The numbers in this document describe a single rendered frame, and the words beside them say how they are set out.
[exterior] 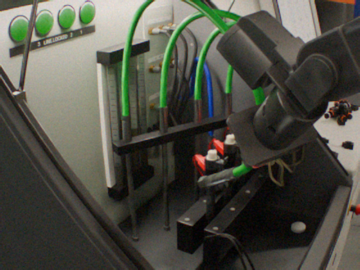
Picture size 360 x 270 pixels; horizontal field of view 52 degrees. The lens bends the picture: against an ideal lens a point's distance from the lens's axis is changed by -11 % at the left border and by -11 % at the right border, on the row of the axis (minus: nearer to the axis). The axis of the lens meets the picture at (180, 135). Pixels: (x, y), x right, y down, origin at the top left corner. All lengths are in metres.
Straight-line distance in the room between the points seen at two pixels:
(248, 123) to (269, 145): 0.04
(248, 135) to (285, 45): 0.14
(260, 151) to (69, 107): 0.47
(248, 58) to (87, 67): 0.51
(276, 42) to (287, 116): 0.07
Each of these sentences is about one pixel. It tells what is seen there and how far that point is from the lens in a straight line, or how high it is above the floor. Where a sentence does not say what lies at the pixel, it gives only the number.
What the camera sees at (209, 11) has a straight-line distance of 0.59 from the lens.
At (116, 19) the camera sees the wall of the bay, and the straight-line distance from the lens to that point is 0.92.
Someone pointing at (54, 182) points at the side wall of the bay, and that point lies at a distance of 0.51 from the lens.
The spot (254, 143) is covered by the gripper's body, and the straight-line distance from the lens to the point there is 0.48.
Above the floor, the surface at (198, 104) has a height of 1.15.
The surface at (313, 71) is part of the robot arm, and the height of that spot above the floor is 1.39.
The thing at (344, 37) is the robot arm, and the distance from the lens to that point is 0.34.
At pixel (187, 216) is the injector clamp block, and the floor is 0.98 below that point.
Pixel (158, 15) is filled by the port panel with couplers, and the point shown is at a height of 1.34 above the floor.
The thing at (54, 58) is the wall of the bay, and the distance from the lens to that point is 0.80.
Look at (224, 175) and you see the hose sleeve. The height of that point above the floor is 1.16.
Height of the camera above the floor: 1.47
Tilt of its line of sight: 24 degrees down
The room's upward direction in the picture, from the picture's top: 1 degrees counter-clockwise
